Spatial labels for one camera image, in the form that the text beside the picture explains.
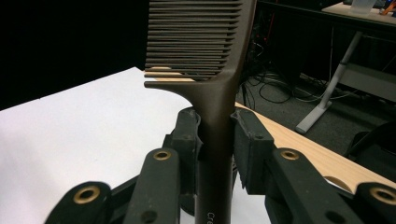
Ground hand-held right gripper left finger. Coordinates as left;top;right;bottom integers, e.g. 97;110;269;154
162;106;204;196

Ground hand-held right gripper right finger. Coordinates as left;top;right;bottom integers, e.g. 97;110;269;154
230;107;276;196

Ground dark brown comb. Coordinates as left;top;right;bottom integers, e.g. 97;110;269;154
143;0;258;224

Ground grey metal stand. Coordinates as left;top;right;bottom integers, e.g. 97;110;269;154
294;0;396;135

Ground black chair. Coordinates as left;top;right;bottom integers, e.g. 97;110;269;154
344;120;396;183

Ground clear plastic cup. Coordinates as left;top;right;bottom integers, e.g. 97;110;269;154
349;0;378;15

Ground tangle of floor cables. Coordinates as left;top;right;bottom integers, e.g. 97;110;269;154
238;29;359;107

